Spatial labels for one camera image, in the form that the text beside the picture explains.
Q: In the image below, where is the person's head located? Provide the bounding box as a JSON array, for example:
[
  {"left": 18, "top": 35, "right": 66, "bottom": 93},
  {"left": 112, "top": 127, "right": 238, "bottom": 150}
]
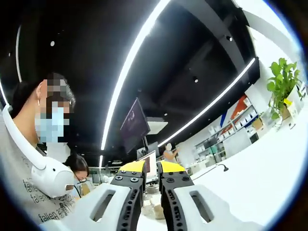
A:
[{"left": 11, "top": 72, "right": 77, "bottom": 146}]

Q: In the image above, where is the monitor with pink screen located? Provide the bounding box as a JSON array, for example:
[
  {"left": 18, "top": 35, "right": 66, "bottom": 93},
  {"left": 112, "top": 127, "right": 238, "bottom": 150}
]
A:
[{"left": 143, "top": 150, "right": 157, "bottom": 181}]

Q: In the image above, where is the white seasoning glass bottle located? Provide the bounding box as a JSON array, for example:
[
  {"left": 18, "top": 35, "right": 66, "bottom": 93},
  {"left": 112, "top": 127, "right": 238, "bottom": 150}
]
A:
[{"left": 143, "top": 186, "right": 161, "bottom": 215}]

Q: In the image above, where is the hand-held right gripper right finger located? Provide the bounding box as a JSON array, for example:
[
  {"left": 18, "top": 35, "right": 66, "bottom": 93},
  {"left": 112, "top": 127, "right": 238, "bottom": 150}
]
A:
[{"left": 157, "top": 160, "right": 263, "bottom": 231}]

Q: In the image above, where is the white ceiling air conditioner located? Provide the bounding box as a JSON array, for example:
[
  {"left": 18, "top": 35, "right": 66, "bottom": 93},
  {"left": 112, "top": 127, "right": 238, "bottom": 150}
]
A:
[{"left": 146, "top": 120, "right": 168, "bottom": 135}]

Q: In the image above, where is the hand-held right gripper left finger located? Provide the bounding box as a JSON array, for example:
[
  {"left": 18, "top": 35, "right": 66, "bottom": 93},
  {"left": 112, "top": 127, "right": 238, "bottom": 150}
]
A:
[{"left": 51, "top": 160, "right": 147, "bottom": 231}]

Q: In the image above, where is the brown paper bag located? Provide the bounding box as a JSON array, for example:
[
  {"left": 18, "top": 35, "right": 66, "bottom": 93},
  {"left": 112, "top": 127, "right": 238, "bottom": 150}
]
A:
[{"left": 279, "top": 103, "right": 291, "bottom": 120}]

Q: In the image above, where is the shelf of white boxes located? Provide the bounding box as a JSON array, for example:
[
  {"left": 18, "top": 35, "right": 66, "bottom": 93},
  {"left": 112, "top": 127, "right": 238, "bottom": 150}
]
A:
[{"left": 194, "top": 95, "right": 259, "bottom": 167}]

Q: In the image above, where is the long curved ceiling light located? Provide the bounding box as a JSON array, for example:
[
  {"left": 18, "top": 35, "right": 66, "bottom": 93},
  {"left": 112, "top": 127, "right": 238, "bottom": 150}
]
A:
[{"left": 100, "top": 0, "right": 169, "bottom": 151}]

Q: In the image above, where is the white cup with yellow tag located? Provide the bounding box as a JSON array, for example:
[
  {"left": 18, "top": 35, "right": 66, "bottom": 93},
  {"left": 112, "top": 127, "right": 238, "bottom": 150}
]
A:
[{"left": 283, "top": 97, "right": 300, "bottom": 115}]

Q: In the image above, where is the hanging dark display screen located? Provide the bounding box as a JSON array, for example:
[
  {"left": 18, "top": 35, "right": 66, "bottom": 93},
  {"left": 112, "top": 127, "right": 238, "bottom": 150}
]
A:
[{"left": 119, "top": 97, "right": 151, "bottom": 154}]

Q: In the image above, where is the white partition board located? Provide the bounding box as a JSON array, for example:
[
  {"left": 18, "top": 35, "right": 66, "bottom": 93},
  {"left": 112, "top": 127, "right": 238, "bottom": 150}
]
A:
[{"left": 222, "top": 129, "right": 252, "bottom": 159}]

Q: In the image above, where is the brown cardboard box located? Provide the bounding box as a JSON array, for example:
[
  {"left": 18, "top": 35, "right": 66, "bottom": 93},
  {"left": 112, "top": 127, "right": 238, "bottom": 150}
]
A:
[{"left": 252, "top": 117, "right": 264, "bottom": 131}]

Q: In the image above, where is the white neck-worn device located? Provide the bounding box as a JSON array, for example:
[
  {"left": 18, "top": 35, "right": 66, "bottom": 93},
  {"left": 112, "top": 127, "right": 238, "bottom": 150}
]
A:
[{"left": 0, "top": 103, "right": 76, "bottom": 199}]

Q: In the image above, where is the straight ceiling light strip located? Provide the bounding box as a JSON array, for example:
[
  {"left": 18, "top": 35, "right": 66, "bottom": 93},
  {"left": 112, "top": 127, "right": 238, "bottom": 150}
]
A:
[{"left": 165, "top": 57, "right": 256, "bottom": 147}]

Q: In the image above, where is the black table cable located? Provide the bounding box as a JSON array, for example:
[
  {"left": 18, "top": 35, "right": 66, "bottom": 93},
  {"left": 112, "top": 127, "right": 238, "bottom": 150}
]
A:
[{"left": 190, "top": 163, "right": 230, "bottom": 180}]

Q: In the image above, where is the green potted plant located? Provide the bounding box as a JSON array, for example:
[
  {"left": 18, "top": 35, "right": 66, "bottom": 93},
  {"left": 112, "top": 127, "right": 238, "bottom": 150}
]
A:
[{"left": 266, "top": 57, "right": 304, "bottom": 121}]

